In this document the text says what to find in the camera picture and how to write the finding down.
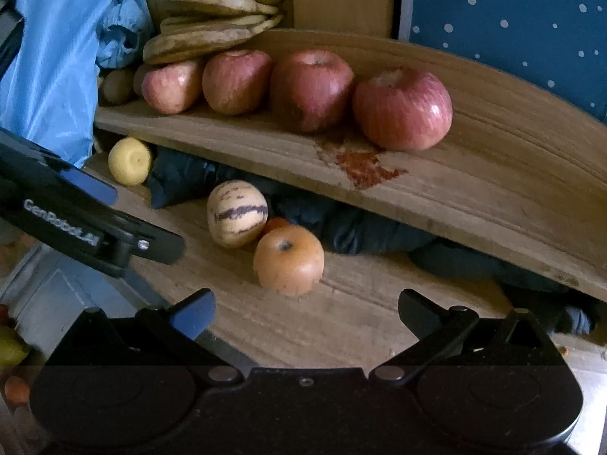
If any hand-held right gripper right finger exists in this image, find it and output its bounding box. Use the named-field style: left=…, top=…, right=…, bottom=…
left=370, top=288, right=565, bottom=384

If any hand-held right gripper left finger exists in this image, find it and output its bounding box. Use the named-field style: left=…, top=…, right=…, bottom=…
left=47, top=288, right=245, bottom=383

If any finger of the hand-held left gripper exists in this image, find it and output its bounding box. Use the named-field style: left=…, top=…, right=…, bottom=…
left=114, top=220, right=187, bottom=266
left=59, top=163, right=118, bottom=207

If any yellow lemon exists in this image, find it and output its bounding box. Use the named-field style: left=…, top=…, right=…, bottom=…
left=108, top=136, right=153, bottom=187

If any metal tray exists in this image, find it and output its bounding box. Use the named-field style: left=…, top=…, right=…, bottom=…
left=0, top=237, right=259, bottom=441

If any striped pepino melon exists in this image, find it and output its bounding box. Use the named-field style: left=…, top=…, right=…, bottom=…
left=207, top=180, right=269, bottom=248

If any orange persimmon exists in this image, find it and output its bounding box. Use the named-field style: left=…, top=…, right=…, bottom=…
left=253, top=225, right=325, bottom=297

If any yellow-green pear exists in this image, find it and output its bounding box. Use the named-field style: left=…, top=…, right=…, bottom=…
left=0, top=325, right=30, bottom=370

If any orange tangerine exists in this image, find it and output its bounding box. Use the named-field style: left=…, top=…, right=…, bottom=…
left=5, top=375, right=30, bottom=403

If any dark blue cloth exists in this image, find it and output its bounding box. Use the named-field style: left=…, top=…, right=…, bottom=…
left=145, top=144, right=596, bottom=337

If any brown kiwi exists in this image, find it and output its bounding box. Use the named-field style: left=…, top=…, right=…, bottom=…
left=101, top=69, right=136, bottom=106
left=133, top=63, right=155, bottom=98

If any light blue garment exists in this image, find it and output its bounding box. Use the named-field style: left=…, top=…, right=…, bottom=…
left=0, top=0, right=121, bottom=166

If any red apple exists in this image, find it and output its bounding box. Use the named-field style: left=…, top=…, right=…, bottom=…
left=202, top=50, right=274, bottom=116
left=141, top=59, right=204, bottom=115
left=352, top=67, right=453, bottom=151
left=270, top=48, right=355, bottom=133

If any curved wooden shelf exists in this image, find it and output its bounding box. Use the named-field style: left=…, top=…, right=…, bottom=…
left=94, top=28, right=607, bottom=301

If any crumpled light blue bag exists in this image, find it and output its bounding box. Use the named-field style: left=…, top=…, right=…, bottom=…
left=96, top=0, right=155, bottom=69

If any bunch of spotted bananas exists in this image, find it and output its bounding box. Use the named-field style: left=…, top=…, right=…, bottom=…
left=142, top=0, right=286, bottom=64

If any blue dotted fabric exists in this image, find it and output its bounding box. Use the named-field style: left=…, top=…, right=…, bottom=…
left=398, top=0, right=607, bottom=126

